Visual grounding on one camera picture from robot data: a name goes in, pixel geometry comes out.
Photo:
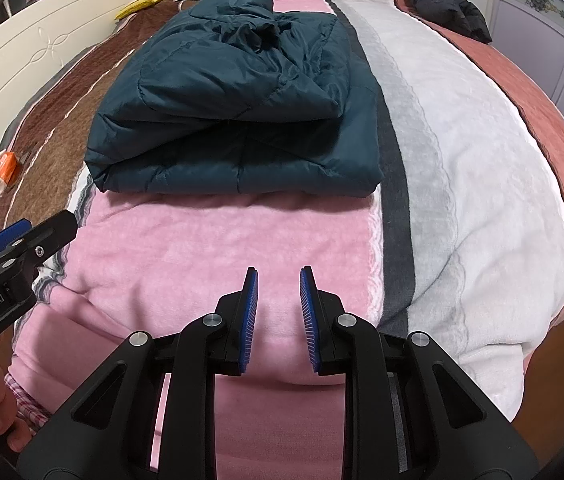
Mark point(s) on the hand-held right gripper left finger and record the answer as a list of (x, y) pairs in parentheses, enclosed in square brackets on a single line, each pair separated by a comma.
[(249, 310)]

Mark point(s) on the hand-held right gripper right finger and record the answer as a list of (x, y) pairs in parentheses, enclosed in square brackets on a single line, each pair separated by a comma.
[(309, 310)]

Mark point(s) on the dark teal puffer jacket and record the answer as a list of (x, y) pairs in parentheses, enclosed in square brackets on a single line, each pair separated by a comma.
[(242, 110)]

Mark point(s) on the orange packet in clear plastic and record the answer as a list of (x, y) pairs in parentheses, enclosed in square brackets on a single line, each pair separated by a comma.
[(4, 170)]

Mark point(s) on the pink white striped fleece blanket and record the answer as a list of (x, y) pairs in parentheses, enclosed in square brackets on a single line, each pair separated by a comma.
[(212, 240)]

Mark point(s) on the brown patterned bedspread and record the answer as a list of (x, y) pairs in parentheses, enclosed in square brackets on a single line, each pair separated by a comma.
[(67, 125)]

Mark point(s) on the pink plaid cloth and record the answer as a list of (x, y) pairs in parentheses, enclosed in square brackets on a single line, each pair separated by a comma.
[(29, 405)]

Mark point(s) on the cream wooden headboard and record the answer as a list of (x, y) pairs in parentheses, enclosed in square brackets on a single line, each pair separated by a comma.
[(22, 60)]

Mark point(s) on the yellow pillow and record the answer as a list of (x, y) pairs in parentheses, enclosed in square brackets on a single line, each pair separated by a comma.
[(144, 2)]

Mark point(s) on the black puffer jacket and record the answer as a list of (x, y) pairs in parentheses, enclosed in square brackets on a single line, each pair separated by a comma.
[(441, 0)]

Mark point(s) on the white patterned wardrobe door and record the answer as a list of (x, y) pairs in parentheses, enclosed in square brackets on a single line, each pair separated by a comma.
[(536, 25)]

